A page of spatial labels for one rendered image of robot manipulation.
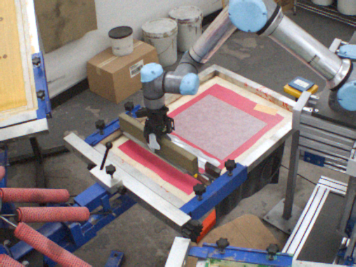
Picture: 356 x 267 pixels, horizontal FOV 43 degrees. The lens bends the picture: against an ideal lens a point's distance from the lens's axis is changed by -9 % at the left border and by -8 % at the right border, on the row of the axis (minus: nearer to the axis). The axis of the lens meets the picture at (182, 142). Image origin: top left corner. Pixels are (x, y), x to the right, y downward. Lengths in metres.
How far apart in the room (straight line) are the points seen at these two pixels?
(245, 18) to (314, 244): 1.53
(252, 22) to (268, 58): 3.06
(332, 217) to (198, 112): 1.05
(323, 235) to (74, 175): 1.74
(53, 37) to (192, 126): 1.93
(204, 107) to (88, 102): 1.99
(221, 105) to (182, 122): 0.20
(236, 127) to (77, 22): 2.08
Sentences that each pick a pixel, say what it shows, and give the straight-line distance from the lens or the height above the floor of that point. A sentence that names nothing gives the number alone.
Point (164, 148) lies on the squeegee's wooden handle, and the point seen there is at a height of 1.08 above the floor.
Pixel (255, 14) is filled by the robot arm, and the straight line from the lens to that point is 1.39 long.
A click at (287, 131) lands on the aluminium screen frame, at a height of 0.99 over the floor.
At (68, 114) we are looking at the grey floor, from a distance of 3.99.
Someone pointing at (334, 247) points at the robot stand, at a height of 0.21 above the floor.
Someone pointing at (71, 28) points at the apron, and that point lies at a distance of 3.87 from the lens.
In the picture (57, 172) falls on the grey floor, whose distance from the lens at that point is 3.47.
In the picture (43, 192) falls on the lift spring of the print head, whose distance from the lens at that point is 1.68.
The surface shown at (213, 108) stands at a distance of 2.20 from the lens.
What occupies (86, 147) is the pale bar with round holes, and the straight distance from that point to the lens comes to 1.94.
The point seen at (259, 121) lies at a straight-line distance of 2.12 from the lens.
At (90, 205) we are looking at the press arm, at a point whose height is 1.02.
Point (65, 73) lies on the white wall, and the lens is 4.04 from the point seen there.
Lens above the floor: 2.26
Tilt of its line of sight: 40 degrees down
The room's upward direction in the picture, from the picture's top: 5 degrees counter-clockwise
